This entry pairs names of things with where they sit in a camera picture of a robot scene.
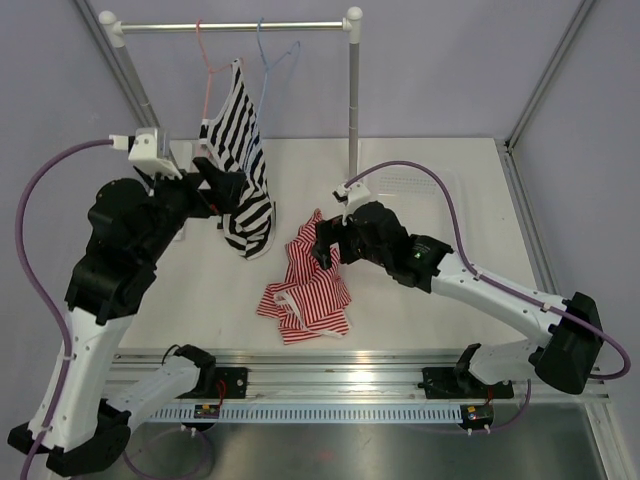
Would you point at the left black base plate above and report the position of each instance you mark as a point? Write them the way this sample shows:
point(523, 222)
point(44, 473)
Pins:
point(230, 383)

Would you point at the white plastic basket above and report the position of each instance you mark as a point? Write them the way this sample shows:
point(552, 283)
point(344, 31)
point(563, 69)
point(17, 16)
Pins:
point(417, 200)

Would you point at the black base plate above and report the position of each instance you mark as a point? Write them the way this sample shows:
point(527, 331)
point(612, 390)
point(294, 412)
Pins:
point(446, 383)
point(230, 383)

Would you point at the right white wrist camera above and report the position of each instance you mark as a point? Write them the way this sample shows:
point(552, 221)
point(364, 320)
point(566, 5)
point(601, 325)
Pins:
point(351, 197)

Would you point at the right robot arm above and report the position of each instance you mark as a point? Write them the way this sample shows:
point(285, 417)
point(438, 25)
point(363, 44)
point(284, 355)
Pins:
point(560, 345)

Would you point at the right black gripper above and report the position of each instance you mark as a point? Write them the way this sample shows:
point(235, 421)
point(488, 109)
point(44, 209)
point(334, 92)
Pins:
point(329, 232)

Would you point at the black white striped tank top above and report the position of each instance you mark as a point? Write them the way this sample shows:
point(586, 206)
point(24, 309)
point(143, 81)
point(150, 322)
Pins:
point(233, 144)

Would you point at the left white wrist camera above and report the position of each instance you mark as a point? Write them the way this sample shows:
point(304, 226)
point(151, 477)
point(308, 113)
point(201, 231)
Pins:
point(149, 152)

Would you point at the blue hanger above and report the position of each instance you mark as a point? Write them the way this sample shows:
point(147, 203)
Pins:
point(268, 66)

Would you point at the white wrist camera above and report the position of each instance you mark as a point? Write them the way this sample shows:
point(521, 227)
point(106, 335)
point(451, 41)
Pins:
point(149, 152)
point(351, 197)

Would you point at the silver white clothes rack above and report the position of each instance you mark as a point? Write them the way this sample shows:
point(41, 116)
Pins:
point(175, 150)

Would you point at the red white striped tank top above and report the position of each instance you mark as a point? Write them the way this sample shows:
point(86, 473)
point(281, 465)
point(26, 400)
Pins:
point(310, 302)

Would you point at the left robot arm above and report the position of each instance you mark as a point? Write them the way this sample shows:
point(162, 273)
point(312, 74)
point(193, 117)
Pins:
point(133, 223)

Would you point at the pink hanger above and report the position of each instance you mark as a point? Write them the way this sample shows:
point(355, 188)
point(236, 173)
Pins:
point(203, 150)

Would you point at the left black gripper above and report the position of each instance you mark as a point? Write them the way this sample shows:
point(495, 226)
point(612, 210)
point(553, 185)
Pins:
point(223, 194)

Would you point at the white slotted cable duct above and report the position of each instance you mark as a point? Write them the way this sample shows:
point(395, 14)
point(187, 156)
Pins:
point(266, 413)

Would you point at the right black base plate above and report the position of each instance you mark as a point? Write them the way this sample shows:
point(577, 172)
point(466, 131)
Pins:
point(446, 383)

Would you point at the aluminium mounting rail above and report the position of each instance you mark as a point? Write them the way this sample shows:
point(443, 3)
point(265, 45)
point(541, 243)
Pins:
point(316, 376)

